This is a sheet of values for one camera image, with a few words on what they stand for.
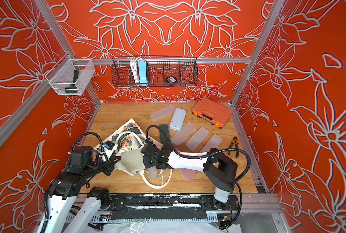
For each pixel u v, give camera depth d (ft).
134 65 2.88
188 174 2.71
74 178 1.54
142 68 2.94
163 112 3.71
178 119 3.54
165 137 3.21
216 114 3.50
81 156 1.64
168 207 2.39
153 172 2.44
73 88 2.63
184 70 3.30
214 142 3.11
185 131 3.32
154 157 2.04
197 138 3.11
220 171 1.46
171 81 3.11
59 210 1.39
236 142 3.11
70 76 3.00
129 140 2.47
